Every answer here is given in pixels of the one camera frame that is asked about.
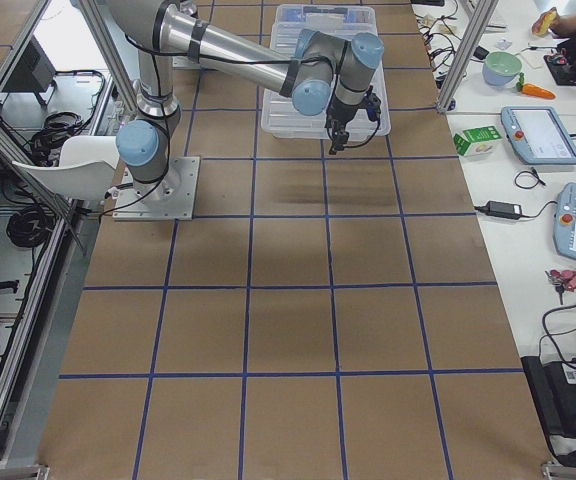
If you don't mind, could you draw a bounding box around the toy carrot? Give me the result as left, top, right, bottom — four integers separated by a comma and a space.
516, 72, 556, 100

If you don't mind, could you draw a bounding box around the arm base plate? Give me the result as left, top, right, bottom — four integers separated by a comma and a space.
111, 156, 200, 221

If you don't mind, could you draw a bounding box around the green and blue bowl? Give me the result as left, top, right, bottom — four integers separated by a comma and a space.
482, 51, 523, 86

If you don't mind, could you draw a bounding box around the black power adapter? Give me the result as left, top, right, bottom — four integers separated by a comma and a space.
474, 200, 523, 220

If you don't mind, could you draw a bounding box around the clear plastic storage box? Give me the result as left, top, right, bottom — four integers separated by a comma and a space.
269, 4, 378, 55

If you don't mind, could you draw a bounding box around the aluminium frame post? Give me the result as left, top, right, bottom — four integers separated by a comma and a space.
436, 0, 498, 114

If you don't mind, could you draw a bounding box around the upper teach pendant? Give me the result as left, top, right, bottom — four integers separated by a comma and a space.
500, 106, 576, 166

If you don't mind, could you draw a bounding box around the blue plastic tray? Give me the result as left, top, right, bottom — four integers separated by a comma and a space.
275, 4, 376, 30

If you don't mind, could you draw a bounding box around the green white carton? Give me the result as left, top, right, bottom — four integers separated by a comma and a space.
453, 125, 504, 157

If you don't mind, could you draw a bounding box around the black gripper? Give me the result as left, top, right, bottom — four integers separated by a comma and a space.
325, 86, 381, 155

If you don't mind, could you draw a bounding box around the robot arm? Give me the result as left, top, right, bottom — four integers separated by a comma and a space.
108, 1, 384, 202

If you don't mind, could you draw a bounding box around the white chair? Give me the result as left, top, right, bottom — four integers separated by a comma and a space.
12, 136, 119, 201

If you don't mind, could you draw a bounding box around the coiled black cable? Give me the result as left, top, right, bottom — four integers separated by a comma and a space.
6, 205, 49, 249

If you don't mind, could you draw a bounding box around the clear plastic box lid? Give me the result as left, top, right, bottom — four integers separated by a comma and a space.
261, 29, 391, 148

